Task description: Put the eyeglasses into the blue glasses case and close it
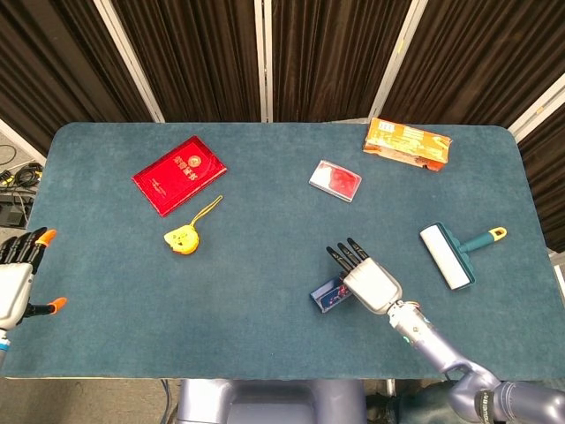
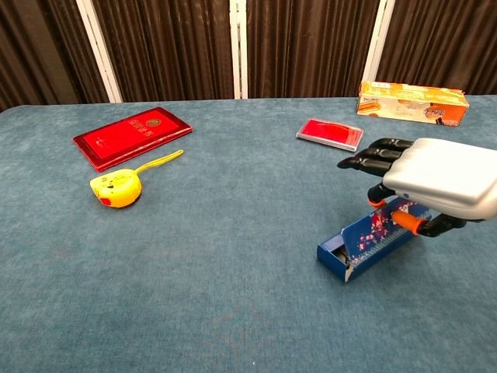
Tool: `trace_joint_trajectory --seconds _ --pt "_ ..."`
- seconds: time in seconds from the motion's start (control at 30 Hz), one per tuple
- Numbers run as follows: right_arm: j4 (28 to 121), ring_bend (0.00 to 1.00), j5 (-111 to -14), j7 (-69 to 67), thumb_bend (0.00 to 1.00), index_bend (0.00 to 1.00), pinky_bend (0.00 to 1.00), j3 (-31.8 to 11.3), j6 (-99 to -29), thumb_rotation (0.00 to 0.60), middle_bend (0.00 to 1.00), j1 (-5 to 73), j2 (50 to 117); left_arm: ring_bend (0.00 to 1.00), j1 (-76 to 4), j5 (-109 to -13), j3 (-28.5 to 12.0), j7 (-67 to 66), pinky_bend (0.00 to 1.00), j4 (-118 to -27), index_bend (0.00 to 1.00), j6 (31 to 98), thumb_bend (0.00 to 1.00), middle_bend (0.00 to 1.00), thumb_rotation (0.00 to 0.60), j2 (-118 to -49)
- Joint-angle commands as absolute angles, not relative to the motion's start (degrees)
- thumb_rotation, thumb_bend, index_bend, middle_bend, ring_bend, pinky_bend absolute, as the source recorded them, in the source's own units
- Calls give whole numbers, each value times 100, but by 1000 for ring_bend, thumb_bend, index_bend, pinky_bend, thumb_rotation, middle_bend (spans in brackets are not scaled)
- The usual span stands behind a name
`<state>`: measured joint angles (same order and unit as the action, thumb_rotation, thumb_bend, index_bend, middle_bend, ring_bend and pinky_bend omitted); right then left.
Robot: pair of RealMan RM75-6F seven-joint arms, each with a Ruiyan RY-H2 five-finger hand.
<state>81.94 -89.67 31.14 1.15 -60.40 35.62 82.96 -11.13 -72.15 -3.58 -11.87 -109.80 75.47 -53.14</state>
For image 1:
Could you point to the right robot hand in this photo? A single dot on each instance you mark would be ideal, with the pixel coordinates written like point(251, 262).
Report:
point(373, 285)

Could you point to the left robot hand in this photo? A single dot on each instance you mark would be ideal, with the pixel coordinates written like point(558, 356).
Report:
point(13, 287)

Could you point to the blue glasses card box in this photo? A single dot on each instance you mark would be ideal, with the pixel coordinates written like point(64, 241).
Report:
point(326, 298)

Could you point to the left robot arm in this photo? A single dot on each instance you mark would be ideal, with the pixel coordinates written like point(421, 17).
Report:
point(2, 349)

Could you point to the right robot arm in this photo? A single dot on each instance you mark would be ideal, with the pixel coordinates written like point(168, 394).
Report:
point(432, 340)

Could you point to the white and red box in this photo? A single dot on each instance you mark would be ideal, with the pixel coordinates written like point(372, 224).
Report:
point(335, 179)

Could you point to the white table leg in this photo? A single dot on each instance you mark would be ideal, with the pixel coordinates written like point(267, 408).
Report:
point(390, 386)

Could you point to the teal table cloth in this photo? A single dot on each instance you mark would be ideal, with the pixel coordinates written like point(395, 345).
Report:
point(247, 300)

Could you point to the orange cardboard box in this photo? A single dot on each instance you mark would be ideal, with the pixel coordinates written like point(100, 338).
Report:
point(406, 141)

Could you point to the grey-purple robot torso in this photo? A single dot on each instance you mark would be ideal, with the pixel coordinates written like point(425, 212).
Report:
point(265, 402)

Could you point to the yellow tape measure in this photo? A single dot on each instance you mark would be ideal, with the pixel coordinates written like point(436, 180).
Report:
point(181, 238)

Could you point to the red certificate booklet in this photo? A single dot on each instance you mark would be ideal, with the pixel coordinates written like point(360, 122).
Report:
point(176, 176)

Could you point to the brown curtain screen panel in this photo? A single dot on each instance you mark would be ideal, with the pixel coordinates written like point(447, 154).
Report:
point(335, 57)
point(194, 57)
point(476, 57)
point(547, 168)
point(53, 66)

